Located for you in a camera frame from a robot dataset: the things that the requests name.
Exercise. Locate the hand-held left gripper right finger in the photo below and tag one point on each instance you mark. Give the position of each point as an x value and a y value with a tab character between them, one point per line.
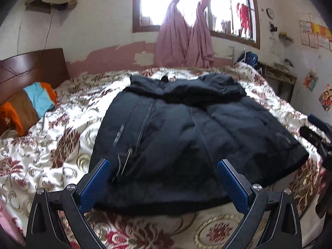
230	184

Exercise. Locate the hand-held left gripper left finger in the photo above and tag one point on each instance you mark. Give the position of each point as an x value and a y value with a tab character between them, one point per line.
94	184

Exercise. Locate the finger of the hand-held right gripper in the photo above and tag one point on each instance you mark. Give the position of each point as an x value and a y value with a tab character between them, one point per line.
316	123
311	134

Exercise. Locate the dark navy padded jacket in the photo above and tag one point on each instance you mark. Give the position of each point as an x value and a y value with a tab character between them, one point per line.
181	140

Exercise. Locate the red hanging clothes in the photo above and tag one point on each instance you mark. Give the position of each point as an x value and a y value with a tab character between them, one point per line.
243	15

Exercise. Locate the floral patterned bed quilt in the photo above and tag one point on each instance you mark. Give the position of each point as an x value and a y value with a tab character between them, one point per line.
64	140

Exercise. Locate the wooden desk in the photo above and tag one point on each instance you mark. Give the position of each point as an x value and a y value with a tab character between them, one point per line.
285	76

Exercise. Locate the blue backpack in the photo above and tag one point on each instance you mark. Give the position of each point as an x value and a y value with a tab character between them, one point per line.
250	58

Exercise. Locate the pink fluffy cloth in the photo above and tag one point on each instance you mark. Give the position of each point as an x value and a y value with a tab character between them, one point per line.
7	220

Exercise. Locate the orange brown blue striped pillow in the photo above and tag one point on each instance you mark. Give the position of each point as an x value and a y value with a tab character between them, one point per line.
28	103

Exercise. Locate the wooden bed headboard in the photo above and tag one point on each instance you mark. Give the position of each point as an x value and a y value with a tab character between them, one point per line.
31	67

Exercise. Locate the brown framed window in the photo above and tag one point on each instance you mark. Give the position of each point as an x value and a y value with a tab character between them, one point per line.
150	2

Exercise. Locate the colourful wall sticker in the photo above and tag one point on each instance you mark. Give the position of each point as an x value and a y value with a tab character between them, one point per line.
326	95
310	81

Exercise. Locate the pinned wall paper sheets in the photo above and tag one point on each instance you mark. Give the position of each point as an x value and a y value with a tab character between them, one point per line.
313	33

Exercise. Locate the white wall paper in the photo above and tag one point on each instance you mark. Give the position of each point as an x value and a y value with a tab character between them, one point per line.
273	44

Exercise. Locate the small wall shelf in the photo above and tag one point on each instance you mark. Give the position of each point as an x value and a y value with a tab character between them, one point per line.
286	36

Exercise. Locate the black wall hook item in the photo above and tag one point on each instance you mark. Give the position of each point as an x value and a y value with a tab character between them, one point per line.
273	28

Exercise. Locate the white wall bracket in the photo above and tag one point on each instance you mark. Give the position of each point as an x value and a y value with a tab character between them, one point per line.
231	51

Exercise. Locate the round wall clock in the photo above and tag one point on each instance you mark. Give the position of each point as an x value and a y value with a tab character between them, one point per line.
270	13

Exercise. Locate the dark wall shelf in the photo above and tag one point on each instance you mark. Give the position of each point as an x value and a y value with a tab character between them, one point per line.
59	6

